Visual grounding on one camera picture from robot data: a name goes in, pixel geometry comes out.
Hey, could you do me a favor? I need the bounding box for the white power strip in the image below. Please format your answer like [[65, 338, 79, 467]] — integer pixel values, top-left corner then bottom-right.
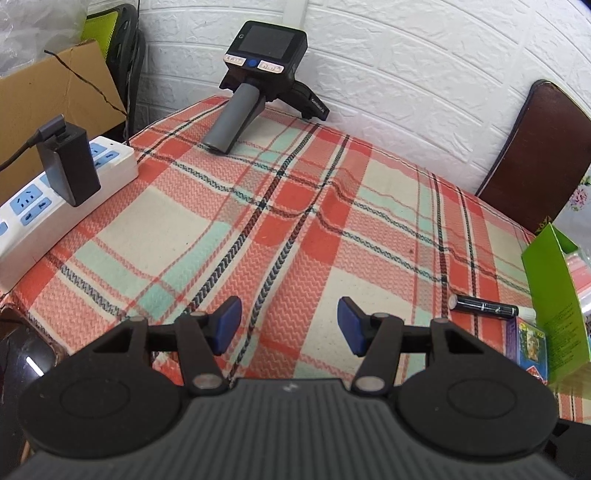
[[0, 135, 139, 291]]

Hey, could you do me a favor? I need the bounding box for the thin black wire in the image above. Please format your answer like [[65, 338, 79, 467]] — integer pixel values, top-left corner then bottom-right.
[[44, 48, 127, 116]]

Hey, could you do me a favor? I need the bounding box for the colourful card packet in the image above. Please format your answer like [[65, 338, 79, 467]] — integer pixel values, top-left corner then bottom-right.
[[505, 316, 552, 379]]

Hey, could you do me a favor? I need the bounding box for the dark glossy object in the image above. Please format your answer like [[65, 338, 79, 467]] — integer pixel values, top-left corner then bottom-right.
[[0, 307, 70, 462]]

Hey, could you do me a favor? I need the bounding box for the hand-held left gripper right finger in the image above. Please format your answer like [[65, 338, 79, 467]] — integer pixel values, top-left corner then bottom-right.
[[337, 296, 483, 395]]

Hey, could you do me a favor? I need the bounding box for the black charger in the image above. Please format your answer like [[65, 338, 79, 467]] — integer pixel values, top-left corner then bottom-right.
[[36, 115, 101, 208]]

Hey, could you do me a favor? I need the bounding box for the green and black chair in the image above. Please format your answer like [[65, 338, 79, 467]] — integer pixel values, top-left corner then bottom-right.
[[83, 4, 146, 134]]

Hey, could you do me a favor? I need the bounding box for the green paper box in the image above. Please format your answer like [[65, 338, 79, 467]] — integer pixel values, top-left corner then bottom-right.
[[522, 224, 591, 386]]

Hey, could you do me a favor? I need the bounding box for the black marker pen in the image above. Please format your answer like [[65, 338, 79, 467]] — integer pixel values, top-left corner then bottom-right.
[[449, 294, 520, 319]]

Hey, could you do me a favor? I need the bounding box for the floral cloth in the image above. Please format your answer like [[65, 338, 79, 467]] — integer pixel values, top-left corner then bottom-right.
[[566, 175, 591, 213]]

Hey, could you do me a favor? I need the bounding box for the plaid tablecloth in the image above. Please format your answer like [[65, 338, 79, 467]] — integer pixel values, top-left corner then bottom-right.
[[0, 95, 591, 423]]

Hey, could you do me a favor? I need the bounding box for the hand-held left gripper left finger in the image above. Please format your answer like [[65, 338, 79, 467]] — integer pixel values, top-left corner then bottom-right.
[[92, 295, 244, 393]]

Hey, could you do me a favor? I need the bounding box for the spare hand-held gripper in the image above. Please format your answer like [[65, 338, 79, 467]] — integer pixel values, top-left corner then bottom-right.
[[203, 21, 329, 155]]

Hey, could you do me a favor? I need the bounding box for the cardboard box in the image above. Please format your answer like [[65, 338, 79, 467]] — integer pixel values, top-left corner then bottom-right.
[[0, 39, 127, 190]]

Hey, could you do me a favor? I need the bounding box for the brown wooden chair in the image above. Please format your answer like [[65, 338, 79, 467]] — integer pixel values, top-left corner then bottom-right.
[[475, 79, 591, 234]]

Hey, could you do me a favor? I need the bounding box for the large clear plastic bag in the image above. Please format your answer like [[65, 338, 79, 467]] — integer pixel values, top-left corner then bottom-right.
[[0, 0, 88, 79]]

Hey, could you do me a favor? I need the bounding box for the black charger cable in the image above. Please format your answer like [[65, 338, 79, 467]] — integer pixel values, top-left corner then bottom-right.
[[0, 115, 65, 171]]

